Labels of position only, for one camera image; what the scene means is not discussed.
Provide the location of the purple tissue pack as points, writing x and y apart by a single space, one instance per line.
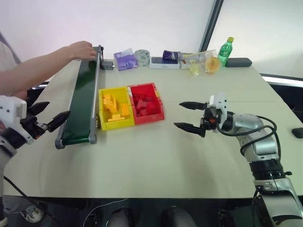
125 60

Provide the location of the grey tape roll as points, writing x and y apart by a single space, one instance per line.
142 58

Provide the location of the purple snack packet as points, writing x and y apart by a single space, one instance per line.
171 55

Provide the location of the dark grey oblong case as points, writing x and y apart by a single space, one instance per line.
238 62

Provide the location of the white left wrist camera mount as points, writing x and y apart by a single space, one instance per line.
11 108

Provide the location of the person's bare forearm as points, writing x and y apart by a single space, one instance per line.
35 68

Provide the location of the yellow plastic bin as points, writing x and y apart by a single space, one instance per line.
104 123

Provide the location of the pale yellow crumpled wrapper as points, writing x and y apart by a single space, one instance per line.
194 71

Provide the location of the dark window frame post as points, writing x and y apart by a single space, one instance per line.
211 23

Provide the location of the green conveyor belt grey frame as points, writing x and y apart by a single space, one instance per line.
82 99

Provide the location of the person's white shirt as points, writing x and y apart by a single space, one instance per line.
6 56

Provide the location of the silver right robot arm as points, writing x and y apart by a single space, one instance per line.
260 139

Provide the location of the white sneaker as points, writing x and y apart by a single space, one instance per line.
32 214

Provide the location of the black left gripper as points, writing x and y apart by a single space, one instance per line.
33 125

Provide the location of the red plastic bin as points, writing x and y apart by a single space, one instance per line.
151 117

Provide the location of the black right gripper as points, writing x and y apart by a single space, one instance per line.
210 119

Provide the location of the red building block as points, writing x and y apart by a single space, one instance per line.
141 104
142 113

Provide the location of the black computer mouse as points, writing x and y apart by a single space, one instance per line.
297 132

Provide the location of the green bottle yellow cap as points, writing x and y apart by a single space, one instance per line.
224 53

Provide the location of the white and blue flat box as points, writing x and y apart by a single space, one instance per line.
164 64

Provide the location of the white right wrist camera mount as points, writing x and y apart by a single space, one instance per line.
220 100

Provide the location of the person's bare hand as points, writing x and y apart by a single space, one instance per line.
83 50

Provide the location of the flat yellow building plate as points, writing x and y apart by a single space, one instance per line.
116 117

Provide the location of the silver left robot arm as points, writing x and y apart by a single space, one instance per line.
6 146

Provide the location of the dark rounded shape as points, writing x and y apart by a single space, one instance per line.
118 218

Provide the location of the clear plastic bag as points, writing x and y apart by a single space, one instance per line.
197 59

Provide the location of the yellow studded building block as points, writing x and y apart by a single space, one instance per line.
110 104
107 96
125 109

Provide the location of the orange tape roll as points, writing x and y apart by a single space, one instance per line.
212 65

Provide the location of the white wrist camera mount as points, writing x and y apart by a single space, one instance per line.
220 100
11 108

